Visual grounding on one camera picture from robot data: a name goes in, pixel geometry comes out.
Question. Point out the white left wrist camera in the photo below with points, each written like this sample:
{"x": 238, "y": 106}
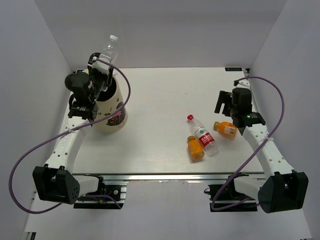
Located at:
{"x": 100, "y": 63}

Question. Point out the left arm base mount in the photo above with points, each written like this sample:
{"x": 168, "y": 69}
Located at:
{"x": 110, "y": 196}

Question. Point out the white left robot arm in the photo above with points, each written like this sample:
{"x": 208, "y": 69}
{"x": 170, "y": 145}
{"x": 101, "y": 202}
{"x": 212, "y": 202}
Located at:
{"x": 54, "y": 181}

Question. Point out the orange juice bottle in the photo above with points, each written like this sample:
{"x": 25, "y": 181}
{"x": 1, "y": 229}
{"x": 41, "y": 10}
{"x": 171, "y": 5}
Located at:
{"x": 195, "y": 149}
{"x": 225, "y": 128}

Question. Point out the blue label bottle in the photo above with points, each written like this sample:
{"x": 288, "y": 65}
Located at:
{"x": 110, "y": 49}

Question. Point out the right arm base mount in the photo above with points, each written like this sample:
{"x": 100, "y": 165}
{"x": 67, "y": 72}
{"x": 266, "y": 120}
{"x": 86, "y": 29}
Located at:
{"x": 228, "y": 201}

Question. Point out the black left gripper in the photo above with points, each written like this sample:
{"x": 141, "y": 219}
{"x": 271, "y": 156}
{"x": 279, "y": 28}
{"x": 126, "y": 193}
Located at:
{"x": 107, "y": 78}

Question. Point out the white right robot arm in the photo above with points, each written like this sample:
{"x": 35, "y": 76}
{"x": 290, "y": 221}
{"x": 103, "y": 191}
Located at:
{"x": 284, "y": 188}

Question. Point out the cream mouse-eared bin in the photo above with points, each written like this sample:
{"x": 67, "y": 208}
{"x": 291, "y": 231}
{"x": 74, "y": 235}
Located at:
{"x": 108, "y": 114}

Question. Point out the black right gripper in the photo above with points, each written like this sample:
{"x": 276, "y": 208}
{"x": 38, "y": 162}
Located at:
{"x": 224, "y": 97}

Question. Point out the red label tall bottle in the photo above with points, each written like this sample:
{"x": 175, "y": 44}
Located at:
{"x": 202, "y": 135}

